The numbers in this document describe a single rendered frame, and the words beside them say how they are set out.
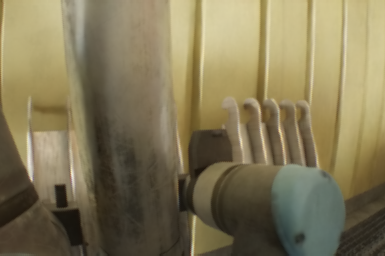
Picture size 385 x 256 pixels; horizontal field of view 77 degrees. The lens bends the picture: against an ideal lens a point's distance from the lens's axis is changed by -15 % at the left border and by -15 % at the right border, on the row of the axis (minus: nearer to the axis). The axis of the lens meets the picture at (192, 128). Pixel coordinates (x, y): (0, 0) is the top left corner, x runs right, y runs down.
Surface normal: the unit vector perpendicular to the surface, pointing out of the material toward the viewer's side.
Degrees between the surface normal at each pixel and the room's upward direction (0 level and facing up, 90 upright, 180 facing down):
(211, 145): 77
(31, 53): 90
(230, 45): 90
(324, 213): 72
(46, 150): 63
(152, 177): 96
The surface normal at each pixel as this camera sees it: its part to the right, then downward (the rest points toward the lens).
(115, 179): -0.07, 0.32
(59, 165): 0.47, -0.27
